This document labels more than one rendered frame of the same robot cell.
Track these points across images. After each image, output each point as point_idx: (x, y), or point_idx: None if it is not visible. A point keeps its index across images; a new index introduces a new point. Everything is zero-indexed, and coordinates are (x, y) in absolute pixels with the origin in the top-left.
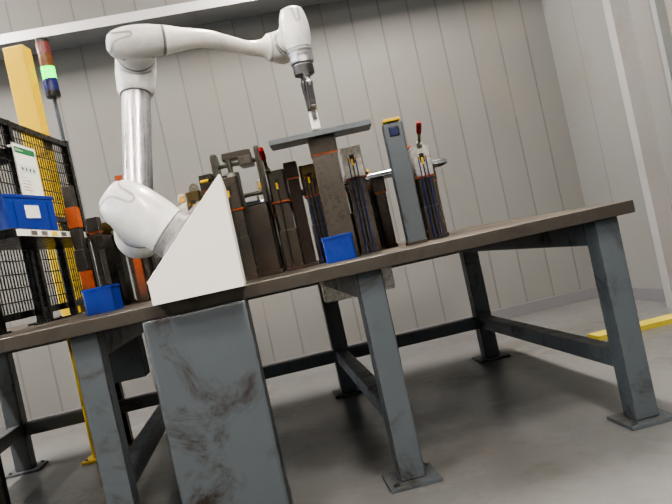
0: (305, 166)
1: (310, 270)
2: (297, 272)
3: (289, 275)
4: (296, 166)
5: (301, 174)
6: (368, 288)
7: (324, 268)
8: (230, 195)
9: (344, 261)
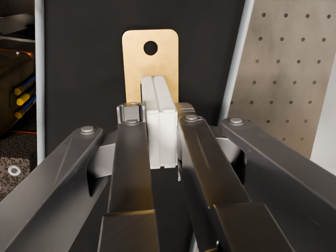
0: (0, 117)
1: (321, 101)
2: (283, 114)
3: (318, 124)
4: (36, 149)
5: (10, 126)
6: None
7: (327, 84)
8: None
9: (265, 49)
